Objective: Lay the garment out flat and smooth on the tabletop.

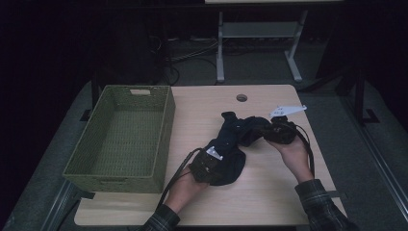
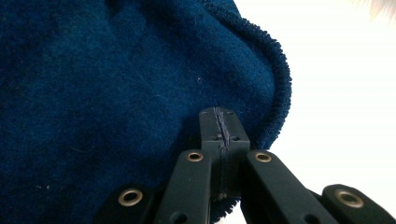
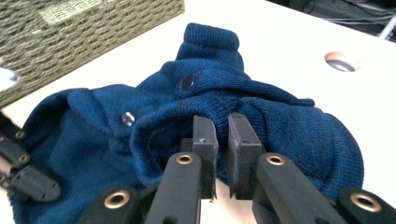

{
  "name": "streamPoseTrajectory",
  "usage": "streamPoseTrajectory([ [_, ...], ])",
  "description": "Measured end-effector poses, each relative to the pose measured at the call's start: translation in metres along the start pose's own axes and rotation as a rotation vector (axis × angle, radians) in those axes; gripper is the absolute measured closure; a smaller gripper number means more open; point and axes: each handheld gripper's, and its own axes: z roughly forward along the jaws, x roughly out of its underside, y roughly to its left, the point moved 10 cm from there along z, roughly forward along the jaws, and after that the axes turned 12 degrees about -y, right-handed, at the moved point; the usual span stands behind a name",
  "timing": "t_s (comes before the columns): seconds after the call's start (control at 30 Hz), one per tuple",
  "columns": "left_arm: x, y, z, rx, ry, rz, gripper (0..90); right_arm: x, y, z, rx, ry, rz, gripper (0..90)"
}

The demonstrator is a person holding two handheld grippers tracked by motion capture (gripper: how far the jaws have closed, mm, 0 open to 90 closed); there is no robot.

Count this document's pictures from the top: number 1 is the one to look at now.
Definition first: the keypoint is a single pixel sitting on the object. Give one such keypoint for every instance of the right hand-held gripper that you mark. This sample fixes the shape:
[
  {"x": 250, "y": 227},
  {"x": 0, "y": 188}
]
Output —
[{"x": 282, "y": 128}]

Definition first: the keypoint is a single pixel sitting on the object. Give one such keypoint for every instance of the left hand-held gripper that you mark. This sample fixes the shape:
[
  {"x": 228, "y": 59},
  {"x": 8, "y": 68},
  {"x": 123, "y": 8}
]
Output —
[{"x": 205, "y": 165}]

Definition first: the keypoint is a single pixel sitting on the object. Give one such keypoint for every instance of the blue knit garment white print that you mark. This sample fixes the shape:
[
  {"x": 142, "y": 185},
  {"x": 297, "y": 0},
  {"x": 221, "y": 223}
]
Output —
[{"x": 231, "y": 141}]

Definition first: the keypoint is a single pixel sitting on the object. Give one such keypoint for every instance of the green woven basket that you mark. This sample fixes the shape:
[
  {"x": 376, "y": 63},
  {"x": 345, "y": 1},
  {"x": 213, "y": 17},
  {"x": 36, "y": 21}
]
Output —
[{"x": 96, "y": 141}]

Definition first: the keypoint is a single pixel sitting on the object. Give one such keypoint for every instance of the person's right hand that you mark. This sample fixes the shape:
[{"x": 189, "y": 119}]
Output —
[{"x": 293, "y": 159}]

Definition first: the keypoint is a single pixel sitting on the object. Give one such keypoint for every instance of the person's left hand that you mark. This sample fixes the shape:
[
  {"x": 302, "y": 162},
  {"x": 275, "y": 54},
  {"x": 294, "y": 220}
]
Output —
[{"x": 184, "y": 192}]

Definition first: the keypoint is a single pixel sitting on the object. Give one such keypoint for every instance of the black metal stand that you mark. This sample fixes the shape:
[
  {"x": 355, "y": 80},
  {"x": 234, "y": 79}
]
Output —
[
  {"x": 93, "y": 96},
  {"x": 361, "y": 96}
]

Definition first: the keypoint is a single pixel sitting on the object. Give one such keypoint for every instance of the aluminium floor rail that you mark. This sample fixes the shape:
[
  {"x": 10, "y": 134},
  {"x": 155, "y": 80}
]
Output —
[
  {"x": 375, "y": 154},
  {"x": 59, "y": 205}
]

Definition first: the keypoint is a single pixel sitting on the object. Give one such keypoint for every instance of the white metal stand frame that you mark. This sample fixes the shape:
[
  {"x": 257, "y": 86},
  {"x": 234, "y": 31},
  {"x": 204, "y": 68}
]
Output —
[{"x": 256, "y": 30}]

